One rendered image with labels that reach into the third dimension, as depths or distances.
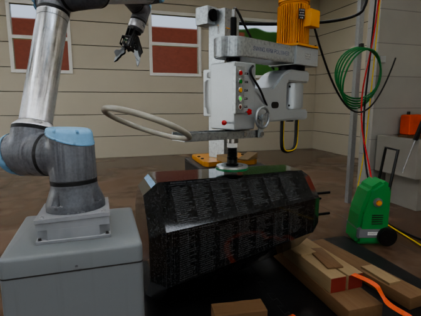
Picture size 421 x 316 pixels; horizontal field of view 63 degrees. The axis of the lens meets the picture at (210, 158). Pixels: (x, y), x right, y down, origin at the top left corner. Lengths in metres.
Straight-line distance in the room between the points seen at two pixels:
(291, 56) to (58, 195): 1.91
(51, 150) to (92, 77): 7.08
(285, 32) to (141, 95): 5.88
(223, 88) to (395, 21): 3.30
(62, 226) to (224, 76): 1.40
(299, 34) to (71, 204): 2.08
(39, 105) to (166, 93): 7.10
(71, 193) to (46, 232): 0.14
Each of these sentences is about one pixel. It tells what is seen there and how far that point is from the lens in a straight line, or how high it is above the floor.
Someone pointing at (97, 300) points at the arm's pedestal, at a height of 0.68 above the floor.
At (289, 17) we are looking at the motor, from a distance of 2.76.
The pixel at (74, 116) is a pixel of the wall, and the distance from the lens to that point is 8.25.
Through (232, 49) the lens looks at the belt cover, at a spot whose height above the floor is 1.59.
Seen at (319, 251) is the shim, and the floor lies 0.22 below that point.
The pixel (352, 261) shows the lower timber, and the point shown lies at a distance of 2.90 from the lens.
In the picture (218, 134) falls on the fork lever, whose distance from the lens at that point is 2.11.
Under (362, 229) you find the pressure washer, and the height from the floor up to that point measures 0.15.
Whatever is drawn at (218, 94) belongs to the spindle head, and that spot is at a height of 1.32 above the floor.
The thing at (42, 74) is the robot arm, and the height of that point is 1.37.
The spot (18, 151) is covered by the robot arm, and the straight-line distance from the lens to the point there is 1.30.
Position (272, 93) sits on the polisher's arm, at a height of 1.34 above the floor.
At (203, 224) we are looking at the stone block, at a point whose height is 0.58.
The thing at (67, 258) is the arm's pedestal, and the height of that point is 0.83.
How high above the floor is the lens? 1.28
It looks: 9 degrees down
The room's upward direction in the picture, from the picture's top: straight up
